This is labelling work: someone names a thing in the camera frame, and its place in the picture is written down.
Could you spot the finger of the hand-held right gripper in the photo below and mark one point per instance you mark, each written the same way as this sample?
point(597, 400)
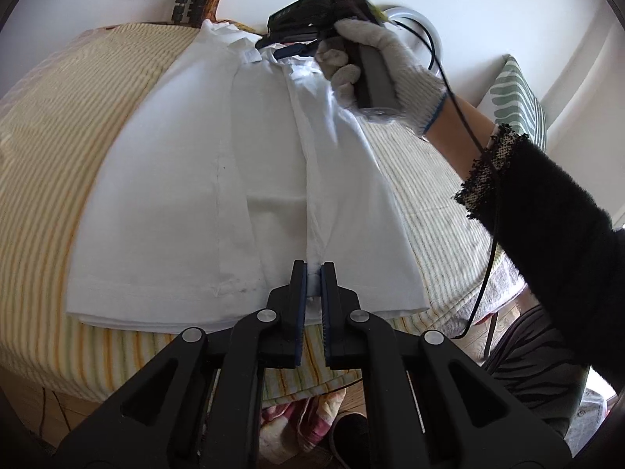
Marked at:
point(292, 51)
point(278, 39)

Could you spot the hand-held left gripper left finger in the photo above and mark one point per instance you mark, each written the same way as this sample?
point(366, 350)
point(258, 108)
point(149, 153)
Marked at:
point(299, 303)

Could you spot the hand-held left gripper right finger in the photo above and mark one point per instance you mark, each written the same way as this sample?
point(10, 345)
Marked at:
point(328, 303)

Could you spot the white shirt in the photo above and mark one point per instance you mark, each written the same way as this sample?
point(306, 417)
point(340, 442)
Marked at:
point(205, 195)

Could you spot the person's right forearm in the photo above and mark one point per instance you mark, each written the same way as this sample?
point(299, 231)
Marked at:
point(551, 234)

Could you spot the person's right hand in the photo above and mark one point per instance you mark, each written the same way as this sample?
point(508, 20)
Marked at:
point(410, 73)

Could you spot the black tripod legs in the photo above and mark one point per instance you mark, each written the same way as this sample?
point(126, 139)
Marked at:
point(188, 7)

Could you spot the red plaid cloth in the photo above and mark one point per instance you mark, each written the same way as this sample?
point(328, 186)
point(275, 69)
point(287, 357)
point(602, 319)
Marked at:
point(298, 417)

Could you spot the dark shoe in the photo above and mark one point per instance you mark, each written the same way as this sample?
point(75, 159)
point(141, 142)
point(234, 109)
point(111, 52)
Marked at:
point(349, 437)

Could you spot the green leaf print pillow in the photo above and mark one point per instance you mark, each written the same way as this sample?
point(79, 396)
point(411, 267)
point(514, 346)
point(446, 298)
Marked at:
point(517, 102)

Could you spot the person's striped grey skirt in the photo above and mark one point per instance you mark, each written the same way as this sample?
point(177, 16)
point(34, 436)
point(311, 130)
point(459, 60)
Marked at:
point(537, 366)

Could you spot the striped yellow blanket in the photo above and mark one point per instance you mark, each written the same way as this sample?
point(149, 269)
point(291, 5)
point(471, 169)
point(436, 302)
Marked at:
point(49, 156)

